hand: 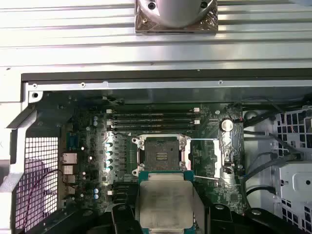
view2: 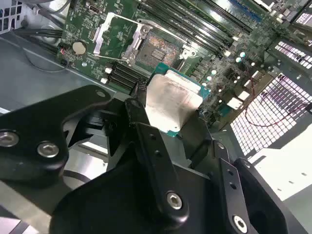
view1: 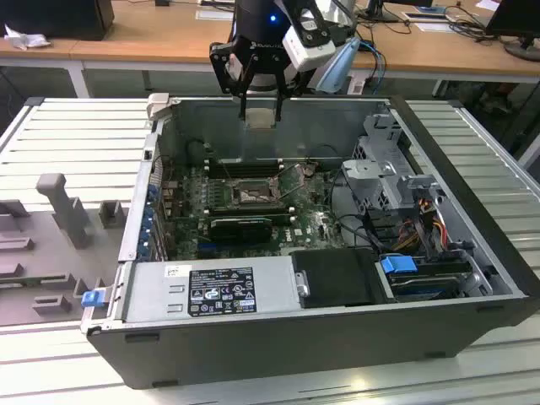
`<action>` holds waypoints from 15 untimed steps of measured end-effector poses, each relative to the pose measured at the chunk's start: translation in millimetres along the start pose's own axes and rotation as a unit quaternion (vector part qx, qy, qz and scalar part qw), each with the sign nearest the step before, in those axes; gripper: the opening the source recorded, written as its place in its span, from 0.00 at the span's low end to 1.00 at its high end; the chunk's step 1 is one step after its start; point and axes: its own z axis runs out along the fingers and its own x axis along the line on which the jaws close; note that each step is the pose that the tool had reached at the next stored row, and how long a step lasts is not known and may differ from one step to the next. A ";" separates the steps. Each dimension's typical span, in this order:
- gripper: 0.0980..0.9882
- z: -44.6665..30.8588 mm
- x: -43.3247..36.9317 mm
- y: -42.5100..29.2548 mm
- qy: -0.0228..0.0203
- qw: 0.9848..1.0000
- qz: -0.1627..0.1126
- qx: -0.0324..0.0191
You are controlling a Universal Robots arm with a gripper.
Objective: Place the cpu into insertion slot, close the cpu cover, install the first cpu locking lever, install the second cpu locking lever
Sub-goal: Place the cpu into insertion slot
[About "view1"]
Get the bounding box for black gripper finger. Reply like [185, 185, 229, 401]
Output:
[209, 40, 257, 122]
[272, 56, 317, 124]

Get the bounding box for silver CPU plate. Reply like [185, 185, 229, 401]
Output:
[246, 107, 276, 131]

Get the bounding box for metal socket cover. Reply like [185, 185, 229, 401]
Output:
[269, 163, 313, 202]

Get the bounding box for black RAM slot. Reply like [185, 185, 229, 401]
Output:
[208, 170, 283, 179]
[208, 209, 294, 216]
[208, 202, 286, 209]
[208, 158, 280, 166]
[208, 206, 293, 213]
[208, 162, 281, 170]
[208, 166, 282, 174]

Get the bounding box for CPU socket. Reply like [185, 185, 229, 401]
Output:
[229, 178, 283, 207]

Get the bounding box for grey desk hatch plate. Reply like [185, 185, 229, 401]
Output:
[196, 8, 234, 21]

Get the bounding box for pale blue teach pendant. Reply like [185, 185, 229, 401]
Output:
[315, 36, 362, 95]

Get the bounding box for silver metal drive cage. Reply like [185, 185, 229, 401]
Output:
[341, 111, 448, 212]

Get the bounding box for black monitor stand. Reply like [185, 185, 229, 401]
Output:
[356, 0, 402, 23]

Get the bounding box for low-profile graphics card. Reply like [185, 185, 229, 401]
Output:
[208, 216, 274, 245]

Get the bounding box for green motherboard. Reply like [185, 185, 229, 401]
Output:
[162, 162, 351, 261]

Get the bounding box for black computer tower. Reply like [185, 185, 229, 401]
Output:
[0, 0, 115, 42]

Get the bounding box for black plastic shroud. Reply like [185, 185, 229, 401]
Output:
[290, 247, 383, 309]

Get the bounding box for white paper sheet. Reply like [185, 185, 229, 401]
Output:
[415, 20, 455, 33]

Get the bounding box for blue disk carrier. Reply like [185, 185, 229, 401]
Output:
[379, 255, 418, 283]

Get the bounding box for crumpled white paper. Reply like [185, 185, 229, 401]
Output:
[3, 23, 52, 51]

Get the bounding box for silver power supply unit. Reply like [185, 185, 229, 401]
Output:
[107, 256, 303, 326]

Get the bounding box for hard disk drive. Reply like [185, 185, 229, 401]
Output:
[387, 272, 462, 303]

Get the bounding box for black open PC case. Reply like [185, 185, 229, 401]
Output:
[79, 93, 540, 390]

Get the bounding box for grey parts rack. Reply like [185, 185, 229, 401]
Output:
[0, 172, 132, 328]

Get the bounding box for black monitor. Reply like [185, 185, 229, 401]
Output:
[484, 0, 540, 62]

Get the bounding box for blue case release latch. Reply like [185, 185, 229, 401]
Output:
[82, 289, 105, 309]

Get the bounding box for green RAM stick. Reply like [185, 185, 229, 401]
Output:
[0, 274, 43, 290]

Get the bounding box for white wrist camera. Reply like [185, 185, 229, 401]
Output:
[281, 23, 337, 72]

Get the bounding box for thin black wire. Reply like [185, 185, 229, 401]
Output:
[310, 143, 343, 164]

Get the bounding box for grey case latch handle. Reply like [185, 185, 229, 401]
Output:
[145, 93, 174, 124]

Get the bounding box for thick black cable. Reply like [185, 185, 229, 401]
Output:
[328, 168, 381, 254]

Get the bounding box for light blue cable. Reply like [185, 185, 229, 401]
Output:
[358, 40, 387, 82]

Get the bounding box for black flat cable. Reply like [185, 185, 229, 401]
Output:
[412, 218, 440, 262]

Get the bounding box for yellow orange power wires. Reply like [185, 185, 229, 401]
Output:
[394, 197, 449, 254]

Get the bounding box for black cable tangle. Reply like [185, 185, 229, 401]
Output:
[446, 3, 507, 43]

